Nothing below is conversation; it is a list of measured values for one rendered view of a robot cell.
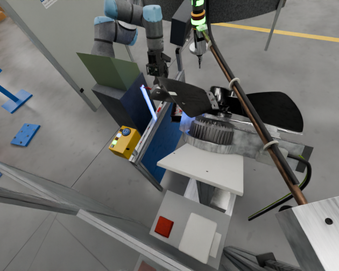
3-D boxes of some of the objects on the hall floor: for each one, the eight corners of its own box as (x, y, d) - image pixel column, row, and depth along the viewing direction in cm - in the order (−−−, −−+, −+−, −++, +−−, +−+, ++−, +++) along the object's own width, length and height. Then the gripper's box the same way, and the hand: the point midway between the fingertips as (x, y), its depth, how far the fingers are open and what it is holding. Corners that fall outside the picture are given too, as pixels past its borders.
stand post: (209, 212, 168) (215, 178, 70) (200, 208, 171) (194, 170, 73) (210, 208, 170) (218, 168, 72) (202, 204, 173) (197, 161, 75)
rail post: (161, 192, 186) (138, 166, 120) (158, 190, 187) (133, 164, 121) (163, 188, 188) (140, 161, 121) (160, 186, 189) (135, 159, 122)
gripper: (141, 50, 78) (148, 92, 93) (159, 52, 75) (163, 95, 89) (150, 44, 83) (156, 85, 98) (168, 45, 80) (170, 87, 95)
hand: (161, 85), depth 95 cm, fingers closed
